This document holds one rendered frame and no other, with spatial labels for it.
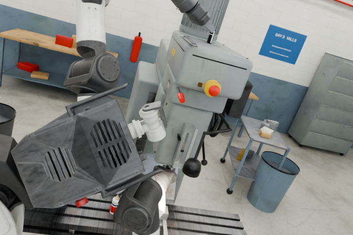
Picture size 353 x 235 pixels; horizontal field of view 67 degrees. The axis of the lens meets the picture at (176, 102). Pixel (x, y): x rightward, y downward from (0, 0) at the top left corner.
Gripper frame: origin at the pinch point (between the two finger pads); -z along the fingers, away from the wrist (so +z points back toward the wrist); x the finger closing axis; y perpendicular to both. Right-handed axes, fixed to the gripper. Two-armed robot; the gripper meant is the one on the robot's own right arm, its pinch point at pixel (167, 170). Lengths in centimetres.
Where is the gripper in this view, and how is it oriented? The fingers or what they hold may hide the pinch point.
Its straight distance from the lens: 139.1
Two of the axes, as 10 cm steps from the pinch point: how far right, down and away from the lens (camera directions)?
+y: -2.8, 9.1, 3.1
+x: -9.2, -3.5, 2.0
